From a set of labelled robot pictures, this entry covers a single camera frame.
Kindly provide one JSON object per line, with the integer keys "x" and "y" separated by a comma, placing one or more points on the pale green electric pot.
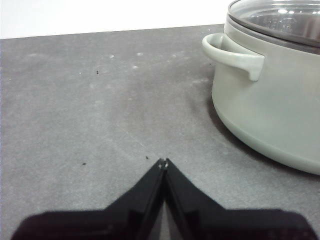
{"x": 270, "y": 105}

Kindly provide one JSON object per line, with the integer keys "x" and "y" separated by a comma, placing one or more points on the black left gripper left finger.
{"x": 100, "y": 225}

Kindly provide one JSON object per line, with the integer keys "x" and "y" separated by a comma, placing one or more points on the glass lid with green knob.
{"x": 280, "y": 15}

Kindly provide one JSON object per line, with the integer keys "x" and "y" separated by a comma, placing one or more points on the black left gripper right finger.
{"x": 225, "y": 225}

